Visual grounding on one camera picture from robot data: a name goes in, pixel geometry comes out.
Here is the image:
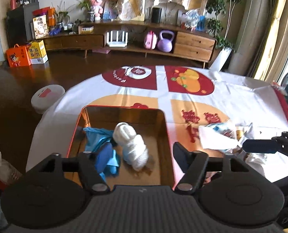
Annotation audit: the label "tall green plant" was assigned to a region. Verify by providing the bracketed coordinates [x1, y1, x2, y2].
[205, 0, 249, 52]

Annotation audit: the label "purple kettlebell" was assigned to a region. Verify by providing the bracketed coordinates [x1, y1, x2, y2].
[157, 30, 176, 53]

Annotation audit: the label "black speaker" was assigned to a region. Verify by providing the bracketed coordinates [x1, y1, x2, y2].
[151, 7, 163, 24]

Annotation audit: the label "yellow cereal box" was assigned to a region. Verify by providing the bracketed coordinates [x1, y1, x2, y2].
[32, 15, 49, 39]

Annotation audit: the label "blue cloth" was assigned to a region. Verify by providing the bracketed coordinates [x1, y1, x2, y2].
[82, 126, 121, 176]

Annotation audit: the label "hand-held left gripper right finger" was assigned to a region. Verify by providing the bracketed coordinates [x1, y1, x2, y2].
[172, 141, 251, 196]

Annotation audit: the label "printed tablecloth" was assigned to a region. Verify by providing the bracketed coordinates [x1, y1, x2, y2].
[26, 65, 288, 193]

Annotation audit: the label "clear plastic bag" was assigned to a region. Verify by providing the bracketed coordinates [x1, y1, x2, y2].
[181, 9, 207, 31]

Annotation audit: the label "clear plastic oil jug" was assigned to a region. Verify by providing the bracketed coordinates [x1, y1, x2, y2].
[0, 151, 22, 190]

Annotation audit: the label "pink toy case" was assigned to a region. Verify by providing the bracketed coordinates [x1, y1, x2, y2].
[144, 31, 158, 50]

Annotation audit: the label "red tin box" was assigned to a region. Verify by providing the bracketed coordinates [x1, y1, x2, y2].
[66, 105, 176, 191]

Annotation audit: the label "yellow carton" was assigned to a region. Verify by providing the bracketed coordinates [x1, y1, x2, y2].
[27, 40, 49, 65]

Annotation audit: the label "flat red box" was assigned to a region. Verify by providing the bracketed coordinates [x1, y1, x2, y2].
[32, 7, 52, 16]

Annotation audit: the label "small yellow white box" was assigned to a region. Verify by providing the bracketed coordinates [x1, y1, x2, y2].
[78, 25, 95, 35]

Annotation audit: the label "wooden TV cabinet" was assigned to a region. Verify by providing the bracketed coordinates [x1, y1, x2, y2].
[29, 20, 218, 69]

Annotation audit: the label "white socks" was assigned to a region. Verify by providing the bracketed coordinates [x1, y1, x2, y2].
[113, 122, 150, 171]

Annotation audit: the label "small potted plant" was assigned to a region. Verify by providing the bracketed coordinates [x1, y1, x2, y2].
[75, 0, 96, 22]

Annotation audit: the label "dark grey cabinet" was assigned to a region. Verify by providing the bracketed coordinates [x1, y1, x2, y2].
[5, 2, 40, 45]

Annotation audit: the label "orange gift box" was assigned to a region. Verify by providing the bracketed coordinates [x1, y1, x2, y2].
[6, 44, 32, 68]

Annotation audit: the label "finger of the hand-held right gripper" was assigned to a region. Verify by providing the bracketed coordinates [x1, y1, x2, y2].
[242, 131, 288, 155]

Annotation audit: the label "white router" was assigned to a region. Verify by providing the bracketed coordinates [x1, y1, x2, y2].
[106, 30, 129, 48]

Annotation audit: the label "white planter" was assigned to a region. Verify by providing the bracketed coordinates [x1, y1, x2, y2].
[208, 49, 233, 72]

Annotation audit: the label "white blue packet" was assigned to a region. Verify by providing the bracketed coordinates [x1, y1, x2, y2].
[206, 122, 235, 136]

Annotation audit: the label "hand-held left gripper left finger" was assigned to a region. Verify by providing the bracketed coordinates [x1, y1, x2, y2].
[38, 143, 121, 195]

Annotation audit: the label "pink doll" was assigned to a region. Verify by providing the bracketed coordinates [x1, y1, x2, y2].
[88, 0, 106, 21]

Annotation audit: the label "thin-leaf potted plant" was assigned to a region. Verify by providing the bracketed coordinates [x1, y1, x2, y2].
[52, 1, 70, 30]

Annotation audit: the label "white plastic bag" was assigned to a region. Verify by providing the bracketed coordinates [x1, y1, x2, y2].
[198, 124, 253, 155]

